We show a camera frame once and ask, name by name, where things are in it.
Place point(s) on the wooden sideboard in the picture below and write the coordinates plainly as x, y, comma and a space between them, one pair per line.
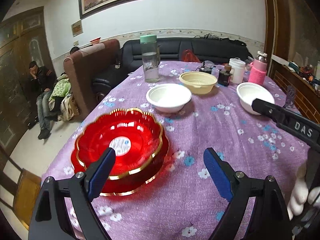
307, 98

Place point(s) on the seated man dark jacket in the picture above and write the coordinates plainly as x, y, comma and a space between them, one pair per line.
45, 79

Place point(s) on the white gloved hand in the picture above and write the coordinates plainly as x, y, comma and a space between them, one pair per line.
301, 194

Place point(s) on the pink sleeved bottle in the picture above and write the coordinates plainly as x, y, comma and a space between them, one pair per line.
259, 68

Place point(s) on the red plastic bag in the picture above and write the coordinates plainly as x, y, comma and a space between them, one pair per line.
189, 56

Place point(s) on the black leather sofa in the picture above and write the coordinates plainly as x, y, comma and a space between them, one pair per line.
129, 57

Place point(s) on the brown wooden cabinet doors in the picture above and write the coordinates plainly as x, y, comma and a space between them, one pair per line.
23, 39

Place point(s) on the small dark jar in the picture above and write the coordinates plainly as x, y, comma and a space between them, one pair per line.
225, 75

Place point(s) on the white paper bowl right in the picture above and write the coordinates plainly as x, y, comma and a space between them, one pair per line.
248, 92

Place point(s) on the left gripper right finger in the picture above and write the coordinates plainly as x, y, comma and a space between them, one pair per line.
269, 218

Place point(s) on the small wall plaque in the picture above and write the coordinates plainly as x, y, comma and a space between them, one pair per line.
77, 28

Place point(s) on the cream plastic bowl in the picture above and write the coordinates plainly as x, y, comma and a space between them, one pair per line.
199, 83

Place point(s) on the red plastic flower plate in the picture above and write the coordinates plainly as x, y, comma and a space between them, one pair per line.
122, 120

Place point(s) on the brown armchair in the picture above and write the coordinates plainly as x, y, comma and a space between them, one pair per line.
82, 65

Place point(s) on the glass jar green lid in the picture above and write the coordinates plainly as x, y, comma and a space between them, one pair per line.
150, 57

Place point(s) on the purple floral tablecloth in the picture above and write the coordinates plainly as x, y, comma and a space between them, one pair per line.
182, 202

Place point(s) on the white plastic cup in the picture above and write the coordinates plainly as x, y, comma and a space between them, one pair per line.
238, 69

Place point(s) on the red plate underneath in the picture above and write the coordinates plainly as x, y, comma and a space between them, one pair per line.
140, 177

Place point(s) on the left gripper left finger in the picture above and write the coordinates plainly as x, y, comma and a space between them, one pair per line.
50, 219

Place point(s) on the white paper bowl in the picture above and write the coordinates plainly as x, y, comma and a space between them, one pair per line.
169, 97
248, 92

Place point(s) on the green patterned cushion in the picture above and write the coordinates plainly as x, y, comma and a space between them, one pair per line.
61, 89

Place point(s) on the white paper bowl middle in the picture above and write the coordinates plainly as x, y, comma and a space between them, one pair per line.
169, 97

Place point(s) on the wooden chair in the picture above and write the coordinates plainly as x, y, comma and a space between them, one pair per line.
25, 191

